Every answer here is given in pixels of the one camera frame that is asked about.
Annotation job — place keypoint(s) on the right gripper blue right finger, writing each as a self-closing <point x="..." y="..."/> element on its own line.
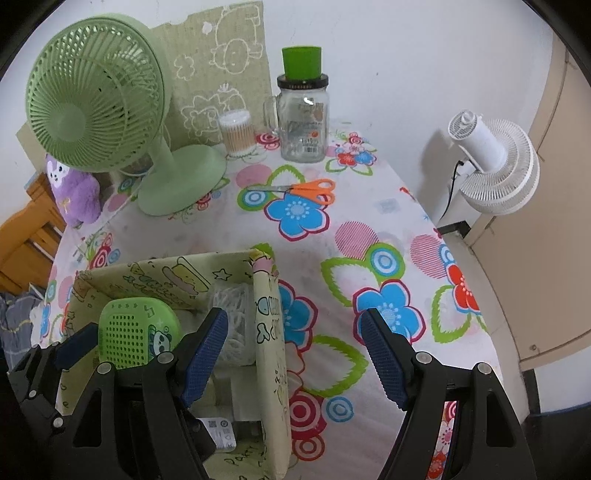
<point x="487" y="439"/>

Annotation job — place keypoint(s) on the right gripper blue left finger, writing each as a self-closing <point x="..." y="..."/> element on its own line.
<point x="170" y="442"/>

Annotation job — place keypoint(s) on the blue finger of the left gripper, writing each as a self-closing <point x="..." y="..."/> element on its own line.
<point x="76" y="345"/>

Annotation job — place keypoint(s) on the clear box of floss picks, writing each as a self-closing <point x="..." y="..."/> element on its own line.
<point x="236" y="300"/>

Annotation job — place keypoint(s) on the green perforated panda case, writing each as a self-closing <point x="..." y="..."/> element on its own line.
<point x="133" y="331"/>

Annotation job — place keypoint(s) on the white charger adapter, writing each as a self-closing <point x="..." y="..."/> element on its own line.
<point x="228" y="434"/>

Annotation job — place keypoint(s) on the plaid blue bedding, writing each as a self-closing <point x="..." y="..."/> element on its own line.
<point x="16" y="325"/>

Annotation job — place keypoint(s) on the yellow cartoon storage box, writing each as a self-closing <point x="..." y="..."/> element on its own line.
<point x="184" y="283"/>

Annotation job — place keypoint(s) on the wooden chair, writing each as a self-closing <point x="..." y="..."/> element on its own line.
<point x="30" y="240"/>

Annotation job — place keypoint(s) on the floral tablecloth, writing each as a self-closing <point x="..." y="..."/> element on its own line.
<point x="374" y="247"/>

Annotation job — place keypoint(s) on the purple plush toy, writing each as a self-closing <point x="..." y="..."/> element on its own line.
<point x="76" y="193"/>

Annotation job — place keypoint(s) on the beige door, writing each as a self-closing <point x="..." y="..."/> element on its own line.
<point x="538" y="258"/>

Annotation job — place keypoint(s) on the white standing fan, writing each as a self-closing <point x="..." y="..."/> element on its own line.
<point x="500" y="170"/>

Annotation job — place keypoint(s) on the cotton swab container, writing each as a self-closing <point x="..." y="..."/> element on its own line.
<point x="237" y="132"/>

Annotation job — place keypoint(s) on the glass mason jar mug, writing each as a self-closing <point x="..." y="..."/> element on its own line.
<point x="299" y="117"/>

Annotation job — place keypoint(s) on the green desk fan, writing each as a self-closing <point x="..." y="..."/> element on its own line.
<point x="96" y="100"/>

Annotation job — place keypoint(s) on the green plastic cup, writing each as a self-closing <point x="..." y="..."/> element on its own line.
<point x="302" y="63"/>

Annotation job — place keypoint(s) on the orange handled scissors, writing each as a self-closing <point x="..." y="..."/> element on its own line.
<point x="320" y="191"/>

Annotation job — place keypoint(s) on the cartoon patterned wall board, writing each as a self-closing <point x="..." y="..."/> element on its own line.
<point x="216" y="52"/>

